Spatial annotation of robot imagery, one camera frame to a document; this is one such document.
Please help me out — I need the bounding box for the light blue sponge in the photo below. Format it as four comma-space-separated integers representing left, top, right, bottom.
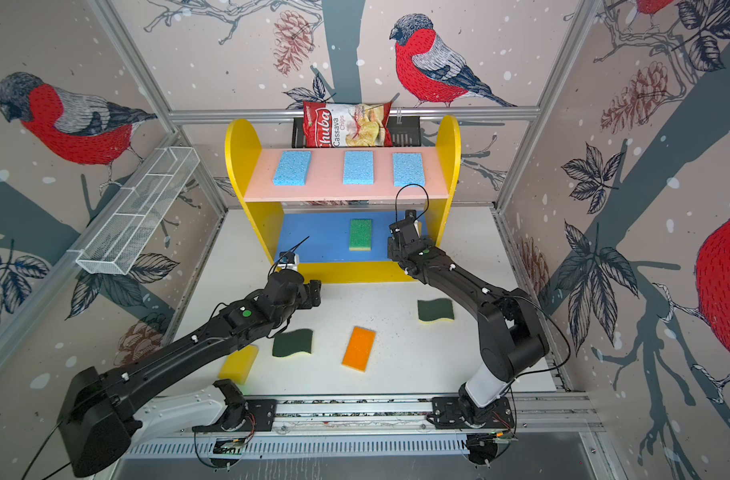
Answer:
392, 152, 425, 187
343, 150, 375, 185
273, 150, 312, 186

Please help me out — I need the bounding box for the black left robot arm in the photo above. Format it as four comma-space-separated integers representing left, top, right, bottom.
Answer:
57, 269, 322, 478

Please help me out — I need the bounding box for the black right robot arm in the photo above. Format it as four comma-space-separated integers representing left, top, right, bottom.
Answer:
387, 217, 549, 410

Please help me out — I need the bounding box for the yellow shelf unit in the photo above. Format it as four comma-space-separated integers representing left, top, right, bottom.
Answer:
225, 116, 461, 283

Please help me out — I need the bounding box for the pink upper shelf board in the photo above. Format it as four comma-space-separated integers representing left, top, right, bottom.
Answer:
242, 147, 448, 202

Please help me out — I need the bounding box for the dark green wavy sponge left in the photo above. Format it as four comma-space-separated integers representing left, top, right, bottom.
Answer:
272, 329, 313, 358

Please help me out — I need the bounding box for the dark green wavy sponge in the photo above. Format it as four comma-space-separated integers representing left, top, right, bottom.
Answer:
272, 329, 313, 358
417, 298, 455, 323

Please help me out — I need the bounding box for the dark green wavy sponge right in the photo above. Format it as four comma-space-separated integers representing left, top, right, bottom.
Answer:
417, 298, 455, 323

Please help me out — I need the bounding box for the orange sponge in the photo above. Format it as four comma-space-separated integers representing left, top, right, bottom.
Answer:
342, 327, 376, 372

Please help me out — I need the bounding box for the red cassava chips bag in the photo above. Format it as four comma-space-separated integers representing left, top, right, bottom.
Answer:
302, 102, 393, 148

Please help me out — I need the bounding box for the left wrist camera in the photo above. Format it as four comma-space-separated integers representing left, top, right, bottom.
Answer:
277, 251, 300, 271

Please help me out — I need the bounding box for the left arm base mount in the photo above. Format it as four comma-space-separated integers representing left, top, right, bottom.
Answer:
192, 379, 278, 433

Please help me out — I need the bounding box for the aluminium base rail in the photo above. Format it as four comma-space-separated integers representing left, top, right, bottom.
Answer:
124, 392, 601, 468

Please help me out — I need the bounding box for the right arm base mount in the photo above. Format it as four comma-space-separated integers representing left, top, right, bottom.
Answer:
426, 390, 515, 430

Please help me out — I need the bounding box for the white mesh wall tray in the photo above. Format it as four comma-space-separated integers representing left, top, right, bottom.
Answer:
76, 146, 200, 275

